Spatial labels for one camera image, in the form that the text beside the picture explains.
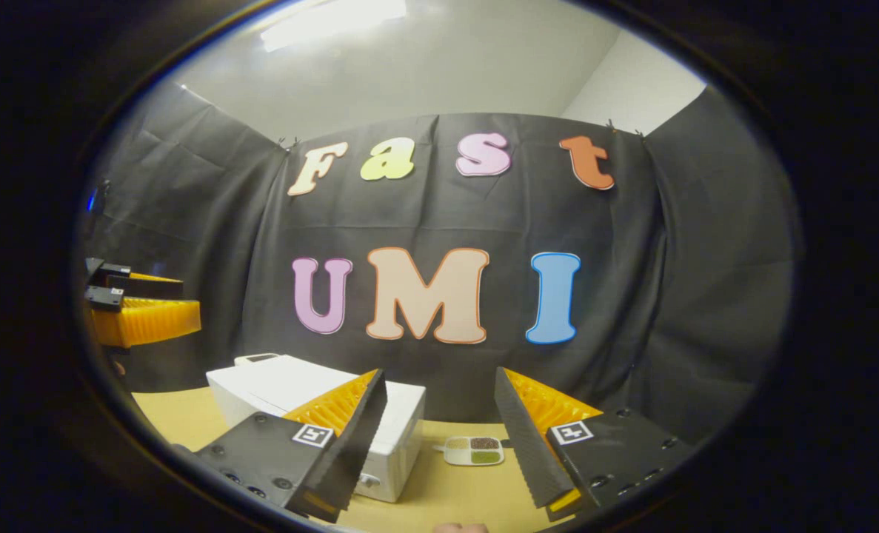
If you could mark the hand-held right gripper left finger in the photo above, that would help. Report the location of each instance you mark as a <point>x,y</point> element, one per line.
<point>354,444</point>

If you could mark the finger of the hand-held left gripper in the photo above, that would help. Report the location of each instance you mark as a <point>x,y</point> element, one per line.
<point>150,322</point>
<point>150,287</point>

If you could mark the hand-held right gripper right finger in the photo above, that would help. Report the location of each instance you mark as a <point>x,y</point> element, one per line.
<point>528,444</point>

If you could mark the white microwave oven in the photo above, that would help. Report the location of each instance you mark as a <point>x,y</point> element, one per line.
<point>276,385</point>

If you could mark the white divided condiment dish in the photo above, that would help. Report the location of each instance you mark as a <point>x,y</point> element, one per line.
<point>472,450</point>

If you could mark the black backdrop cloth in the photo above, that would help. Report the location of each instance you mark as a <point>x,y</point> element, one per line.
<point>224,222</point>

